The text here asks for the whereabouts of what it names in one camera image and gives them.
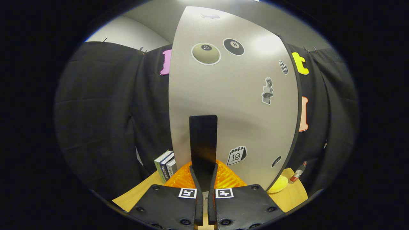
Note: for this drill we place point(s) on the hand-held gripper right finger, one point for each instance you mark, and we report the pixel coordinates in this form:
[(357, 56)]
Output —
[(212, 207)]

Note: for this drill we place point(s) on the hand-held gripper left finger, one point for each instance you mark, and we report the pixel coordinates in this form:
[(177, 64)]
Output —
[(199, 207)]

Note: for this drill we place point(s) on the beige shoe cabinet door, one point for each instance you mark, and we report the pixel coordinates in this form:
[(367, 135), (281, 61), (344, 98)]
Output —
[(239, 121)]

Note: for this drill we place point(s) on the dark grey shoe cabinet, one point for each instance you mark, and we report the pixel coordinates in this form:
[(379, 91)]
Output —
[(300, 102)]

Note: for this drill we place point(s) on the white book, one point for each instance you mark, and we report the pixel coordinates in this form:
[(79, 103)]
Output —
[(171, 169)]

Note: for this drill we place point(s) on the dark blue book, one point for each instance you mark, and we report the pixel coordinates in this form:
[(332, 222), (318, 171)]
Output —
[(165, 169)]

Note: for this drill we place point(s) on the green book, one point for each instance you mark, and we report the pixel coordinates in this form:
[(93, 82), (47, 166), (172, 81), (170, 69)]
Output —
[(158, 169)]

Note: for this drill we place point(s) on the yellow soft object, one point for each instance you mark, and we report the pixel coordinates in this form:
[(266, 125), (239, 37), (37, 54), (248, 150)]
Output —
[(279, 185)]

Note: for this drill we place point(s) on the clear bottle with red cap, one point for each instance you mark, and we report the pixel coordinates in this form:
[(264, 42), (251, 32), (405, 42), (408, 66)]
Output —
[(297, 174)]

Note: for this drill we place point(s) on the black backdrop cloth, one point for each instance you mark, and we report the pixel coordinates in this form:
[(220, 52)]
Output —
[(96, 111)]

